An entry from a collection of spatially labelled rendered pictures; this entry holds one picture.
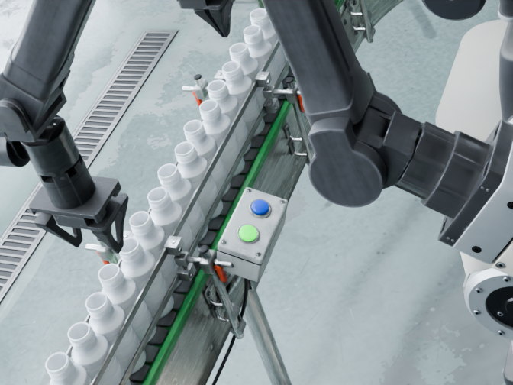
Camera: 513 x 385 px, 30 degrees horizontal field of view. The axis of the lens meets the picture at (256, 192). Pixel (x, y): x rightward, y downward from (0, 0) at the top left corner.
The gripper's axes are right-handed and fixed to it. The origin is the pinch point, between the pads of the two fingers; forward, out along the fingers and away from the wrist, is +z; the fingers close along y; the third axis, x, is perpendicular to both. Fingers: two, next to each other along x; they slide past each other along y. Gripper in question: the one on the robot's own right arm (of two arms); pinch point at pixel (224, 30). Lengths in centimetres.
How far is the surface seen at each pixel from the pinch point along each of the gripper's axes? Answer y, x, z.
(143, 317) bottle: 11.4, 33.2, 34.5
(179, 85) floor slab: 121, -151, 143
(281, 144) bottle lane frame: 8, -22, 46
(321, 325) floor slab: 25, -44, 141
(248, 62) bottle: 12.7, -25.8, 27.2
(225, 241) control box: -0.1, 19.8, 28.3
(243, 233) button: -2.7, 17.9, 28.1
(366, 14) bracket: 3, -68, 46
